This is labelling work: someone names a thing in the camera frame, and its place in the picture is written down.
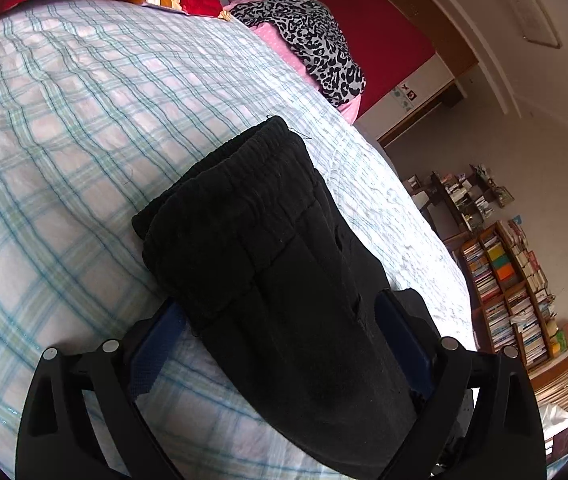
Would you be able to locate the leopard print cloth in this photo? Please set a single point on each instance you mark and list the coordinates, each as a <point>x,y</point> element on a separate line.
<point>314,45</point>

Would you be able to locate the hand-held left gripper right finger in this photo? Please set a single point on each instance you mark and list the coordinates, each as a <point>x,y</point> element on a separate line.
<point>409,345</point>

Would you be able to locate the red wardrobe panel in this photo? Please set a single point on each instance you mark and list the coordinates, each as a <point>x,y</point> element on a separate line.
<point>384,45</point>

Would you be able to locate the pink blanket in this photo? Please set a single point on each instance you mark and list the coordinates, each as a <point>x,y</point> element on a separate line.
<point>274,40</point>

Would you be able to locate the framed picture on wall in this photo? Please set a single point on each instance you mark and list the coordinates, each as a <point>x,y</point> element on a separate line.
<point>529,17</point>

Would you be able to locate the black pants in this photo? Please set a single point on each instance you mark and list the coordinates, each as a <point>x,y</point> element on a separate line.
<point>274,285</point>

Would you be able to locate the wardrobe with wooden top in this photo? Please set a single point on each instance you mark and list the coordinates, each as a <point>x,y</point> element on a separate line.
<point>429,100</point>

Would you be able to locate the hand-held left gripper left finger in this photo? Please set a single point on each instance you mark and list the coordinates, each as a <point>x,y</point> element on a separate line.
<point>149,355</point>

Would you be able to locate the wooden bookshelf with books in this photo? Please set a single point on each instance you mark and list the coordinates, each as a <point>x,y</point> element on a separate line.
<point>504,300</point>

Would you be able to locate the bed with plaid sheet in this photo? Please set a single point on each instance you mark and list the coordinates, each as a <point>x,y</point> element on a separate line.
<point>64,160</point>

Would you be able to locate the small wooden shelf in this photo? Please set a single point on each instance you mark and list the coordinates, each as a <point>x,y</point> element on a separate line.
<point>469,195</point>

